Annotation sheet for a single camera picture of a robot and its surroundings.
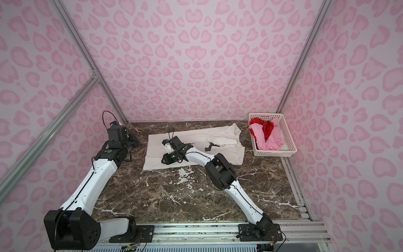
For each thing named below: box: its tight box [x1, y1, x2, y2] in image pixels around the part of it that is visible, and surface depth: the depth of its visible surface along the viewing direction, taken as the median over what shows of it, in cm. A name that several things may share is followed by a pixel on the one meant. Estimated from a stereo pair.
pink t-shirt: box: [248, 117, 285, 151], surface depth 103 cm
